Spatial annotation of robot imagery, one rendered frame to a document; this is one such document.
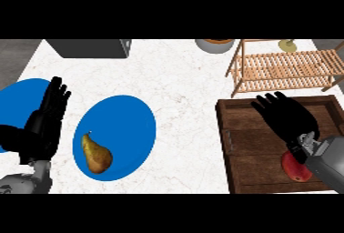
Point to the brown pear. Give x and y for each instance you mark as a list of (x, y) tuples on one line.
[(96, 155)]

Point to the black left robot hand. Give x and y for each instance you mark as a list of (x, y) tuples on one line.
[(41, 127)]

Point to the dark grey box appliance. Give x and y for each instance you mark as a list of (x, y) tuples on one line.
[(91, 48)]

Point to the wooden tiered shelf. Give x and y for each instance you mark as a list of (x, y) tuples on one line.
[(286, 68)]

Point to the grey round pot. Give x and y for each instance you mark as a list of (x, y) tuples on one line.
[(215, 45)]

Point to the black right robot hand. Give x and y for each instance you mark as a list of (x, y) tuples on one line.
[(288, 116)]

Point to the blue oval plate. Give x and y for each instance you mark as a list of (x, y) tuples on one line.
[(19, 103), (113, 138)]

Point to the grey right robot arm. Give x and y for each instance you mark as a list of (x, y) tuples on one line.
[(325, 162)]

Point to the dark wooden tray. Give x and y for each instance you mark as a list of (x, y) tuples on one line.
[(257, 142)]

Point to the red sweet potato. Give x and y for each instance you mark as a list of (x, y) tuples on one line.
[(295, 172)]

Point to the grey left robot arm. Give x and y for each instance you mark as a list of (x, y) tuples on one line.
[(26, 179)]

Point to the yellow-green round object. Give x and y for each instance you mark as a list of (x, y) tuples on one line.
[(286, 45)]

